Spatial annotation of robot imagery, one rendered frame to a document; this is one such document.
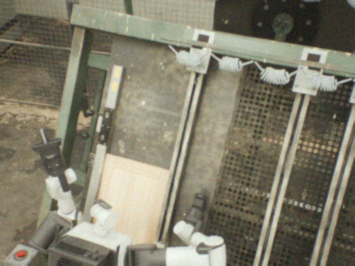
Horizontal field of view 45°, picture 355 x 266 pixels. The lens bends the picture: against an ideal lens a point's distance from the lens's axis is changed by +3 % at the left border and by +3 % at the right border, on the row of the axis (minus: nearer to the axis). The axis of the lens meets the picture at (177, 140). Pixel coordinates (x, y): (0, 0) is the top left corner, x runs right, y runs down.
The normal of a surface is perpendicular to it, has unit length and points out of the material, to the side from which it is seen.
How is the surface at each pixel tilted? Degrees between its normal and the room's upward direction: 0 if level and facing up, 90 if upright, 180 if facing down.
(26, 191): 0
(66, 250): 23
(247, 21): 90
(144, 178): 58
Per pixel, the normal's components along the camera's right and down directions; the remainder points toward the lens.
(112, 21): -0.28, 0.05
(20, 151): 0.04, -0.80
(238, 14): -0.35, 0.55
